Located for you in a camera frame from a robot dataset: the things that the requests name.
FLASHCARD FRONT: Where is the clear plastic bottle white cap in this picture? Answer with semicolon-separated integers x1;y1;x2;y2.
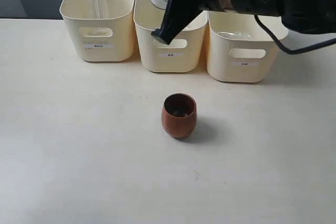
87;0;109;19

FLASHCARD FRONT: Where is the right cream plastic bin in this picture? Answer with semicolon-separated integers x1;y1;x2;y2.
205;12;280;83

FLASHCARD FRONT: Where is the brown wooden cup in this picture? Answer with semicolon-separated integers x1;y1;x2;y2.
161;93;197;138

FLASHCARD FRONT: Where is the cream plastic bin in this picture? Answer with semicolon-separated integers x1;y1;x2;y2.
59;0;135;62
133;0;207;73
205;12;280;83

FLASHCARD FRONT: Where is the black cable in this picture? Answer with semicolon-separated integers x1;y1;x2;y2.
253;14;336;55

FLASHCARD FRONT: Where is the left cream plastic bin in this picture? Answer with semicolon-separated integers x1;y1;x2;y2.
59;0;135;62

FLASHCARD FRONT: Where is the middle cream plastic bin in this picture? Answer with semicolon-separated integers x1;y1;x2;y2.
133;0;207;73

